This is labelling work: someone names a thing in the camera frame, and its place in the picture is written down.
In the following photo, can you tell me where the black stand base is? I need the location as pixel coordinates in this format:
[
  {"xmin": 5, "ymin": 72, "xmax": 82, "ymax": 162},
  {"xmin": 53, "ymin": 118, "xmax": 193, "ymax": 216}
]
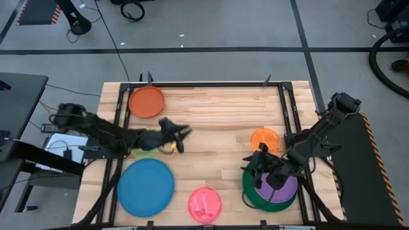
[{"xmin": 56, "ymin": 0, "xmax": 93, "ymax": 36}]

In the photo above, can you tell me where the purple plastic plate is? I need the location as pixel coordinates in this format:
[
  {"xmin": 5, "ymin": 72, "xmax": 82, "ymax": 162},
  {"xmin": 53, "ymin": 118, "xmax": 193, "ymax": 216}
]
[{"xmin": 254, "ymin": 171, "xmax": 299, "ymax": 204}]

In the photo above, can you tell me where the thick black hose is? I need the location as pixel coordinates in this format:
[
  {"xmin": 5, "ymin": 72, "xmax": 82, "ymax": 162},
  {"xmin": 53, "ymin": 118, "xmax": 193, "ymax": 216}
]
[{"xmin": 369, "ymin": 25, "xmax": 409, "ymax": 100}]

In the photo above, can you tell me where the orange translucent small plate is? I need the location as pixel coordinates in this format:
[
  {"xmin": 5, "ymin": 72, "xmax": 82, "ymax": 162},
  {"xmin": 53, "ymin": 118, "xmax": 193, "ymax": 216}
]
[{"xmin": 250, "ymin": 127, "xmax": 281, "ymax": 156}]

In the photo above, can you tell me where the large teal plastic plate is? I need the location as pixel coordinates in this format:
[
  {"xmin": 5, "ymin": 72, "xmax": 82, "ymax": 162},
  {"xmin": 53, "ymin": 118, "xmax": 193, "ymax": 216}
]
[{"xmin": 242, "ymin": 162, "xmax": 298, "ymax": 213}]

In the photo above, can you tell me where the coiled black cable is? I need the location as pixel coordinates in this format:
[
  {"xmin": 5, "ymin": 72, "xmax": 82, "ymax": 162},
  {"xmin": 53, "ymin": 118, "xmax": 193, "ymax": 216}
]
[{"xmin": 120, "ymin": 1, "xmax": 146, "ymax": 22}]

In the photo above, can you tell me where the large black hazard-striped mat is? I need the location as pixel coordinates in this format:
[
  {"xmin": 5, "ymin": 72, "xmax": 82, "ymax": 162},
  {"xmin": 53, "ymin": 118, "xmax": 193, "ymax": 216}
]
[{"xmin": 319, "ymin": 112, "xmax": 405, "ymax": 227}]

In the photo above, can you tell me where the lime translucent small plate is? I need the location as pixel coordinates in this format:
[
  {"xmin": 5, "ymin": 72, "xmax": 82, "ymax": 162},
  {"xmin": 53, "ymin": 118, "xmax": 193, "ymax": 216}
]
[{"xmin": 129, "ymin": 126, "xmax": 178, "ymax": 160}]

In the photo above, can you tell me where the black aluminium table frame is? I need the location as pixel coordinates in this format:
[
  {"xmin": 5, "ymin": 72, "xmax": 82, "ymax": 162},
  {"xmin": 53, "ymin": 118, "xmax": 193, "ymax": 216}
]
[{"xmin": 95, "ymin": 81, "xmax": 320, "ymax": 230}]

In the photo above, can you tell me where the black equipment case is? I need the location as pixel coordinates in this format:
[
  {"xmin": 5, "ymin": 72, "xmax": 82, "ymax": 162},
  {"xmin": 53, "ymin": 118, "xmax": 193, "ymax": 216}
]
[{"xmin": 375, "ymin": 0, "xmax": 409, "ymax": 44}]

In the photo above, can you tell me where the orange-red plastic plate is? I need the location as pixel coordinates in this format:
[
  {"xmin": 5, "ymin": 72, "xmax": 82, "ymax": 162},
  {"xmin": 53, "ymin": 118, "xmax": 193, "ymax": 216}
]
[{"xmin": 128, "ymin": 85, "xmax": 166, "ymax": 119}]

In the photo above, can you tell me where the thin black floor cable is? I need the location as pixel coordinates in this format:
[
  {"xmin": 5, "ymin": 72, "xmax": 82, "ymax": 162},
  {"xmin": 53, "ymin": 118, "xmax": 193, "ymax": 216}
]
[{"xmin": 44, "ymin": 84, "xmax": 102, "ymax": 97}]

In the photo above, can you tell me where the pink translucent small plate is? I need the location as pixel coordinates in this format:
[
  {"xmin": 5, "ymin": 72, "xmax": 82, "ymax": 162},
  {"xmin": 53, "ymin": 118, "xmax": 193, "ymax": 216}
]
[{"xmin": 187, "ymin": 187, "xmax": 223, "ymax": 224}]

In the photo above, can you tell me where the black cable bundle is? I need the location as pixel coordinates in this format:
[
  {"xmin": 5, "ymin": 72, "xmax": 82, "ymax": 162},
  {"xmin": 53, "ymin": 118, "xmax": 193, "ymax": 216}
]
[
  {"xmin": 293, "ymin": 158, "xmax": 339, "ymax": 223},
  {"xmin": 78, "ymin": 158, "xmax": 124, "ymax": 226}
]

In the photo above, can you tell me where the small black hazard-striped mat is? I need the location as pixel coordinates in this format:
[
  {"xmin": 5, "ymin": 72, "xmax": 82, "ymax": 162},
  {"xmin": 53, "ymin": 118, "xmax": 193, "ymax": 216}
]
[{"xmin": 15, "ymin": 0, "xmax": 61, "ymax": 26}]

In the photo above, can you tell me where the black power adapter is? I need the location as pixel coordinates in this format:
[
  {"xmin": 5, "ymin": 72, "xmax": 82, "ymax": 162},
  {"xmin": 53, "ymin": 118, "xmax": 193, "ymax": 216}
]
[{"xmin": 40, "ymin": 123, "xmax": 66, "ymax": 134}]

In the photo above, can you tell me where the large blue plastic plate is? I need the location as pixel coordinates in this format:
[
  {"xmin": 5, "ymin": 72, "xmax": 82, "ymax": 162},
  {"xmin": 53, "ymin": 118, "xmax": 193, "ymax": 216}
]
[{"xmin": 116, "ymin": 158, "xmax": 176, "ymax": 219}]

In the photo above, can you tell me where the long black floor cable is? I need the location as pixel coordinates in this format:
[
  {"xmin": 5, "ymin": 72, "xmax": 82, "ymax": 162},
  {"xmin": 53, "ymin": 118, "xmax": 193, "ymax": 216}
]
[{"xmin": 94, "ymin": 0, "xmax": 131, "ymax": 82}]

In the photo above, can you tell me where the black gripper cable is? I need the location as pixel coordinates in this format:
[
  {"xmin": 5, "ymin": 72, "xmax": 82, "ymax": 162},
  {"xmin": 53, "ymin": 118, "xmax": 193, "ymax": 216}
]
[{"xmin": 241, "ymin": 188, "xmax": 276, "ymax": 210}]

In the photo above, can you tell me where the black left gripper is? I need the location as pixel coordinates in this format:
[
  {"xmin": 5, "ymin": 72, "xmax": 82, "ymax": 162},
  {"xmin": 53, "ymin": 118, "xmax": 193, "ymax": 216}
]
[{"xmin": 158, "ymin": 117, "xmax": 193, "ymax": 154}]

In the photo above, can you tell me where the black desk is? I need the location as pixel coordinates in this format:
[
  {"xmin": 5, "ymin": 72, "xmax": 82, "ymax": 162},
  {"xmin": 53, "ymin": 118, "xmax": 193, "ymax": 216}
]
[{"xmin": 0, "ymin": 72, "xmax": 49, "ymax": 211}]

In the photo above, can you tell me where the black metal beam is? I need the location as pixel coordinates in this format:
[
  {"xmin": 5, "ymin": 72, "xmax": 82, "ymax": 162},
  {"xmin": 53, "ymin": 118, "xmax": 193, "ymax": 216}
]
[{"xmin": 11, "ymin": 140, "xmax": 86, "ymax": 176}]

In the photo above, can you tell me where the yellow floor cable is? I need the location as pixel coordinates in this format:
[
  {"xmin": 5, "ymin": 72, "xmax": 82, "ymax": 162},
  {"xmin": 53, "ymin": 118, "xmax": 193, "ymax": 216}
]
[{"xmin": 39, "ymin": 100, "xmax": 52, "ymax": 115}]

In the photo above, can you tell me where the person's shoe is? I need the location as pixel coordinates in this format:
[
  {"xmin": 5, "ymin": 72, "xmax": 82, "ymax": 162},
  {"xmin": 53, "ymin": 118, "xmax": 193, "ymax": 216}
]
[{"xmin": 391, "ymin": 57, "xmax": 409, "ymax": 73}]

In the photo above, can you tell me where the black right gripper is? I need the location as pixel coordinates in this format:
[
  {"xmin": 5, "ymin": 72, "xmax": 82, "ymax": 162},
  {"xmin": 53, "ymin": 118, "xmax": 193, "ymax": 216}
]
[{"xmin": 242, "ymin": 142, "xmax": 290, "ymax": 190}]

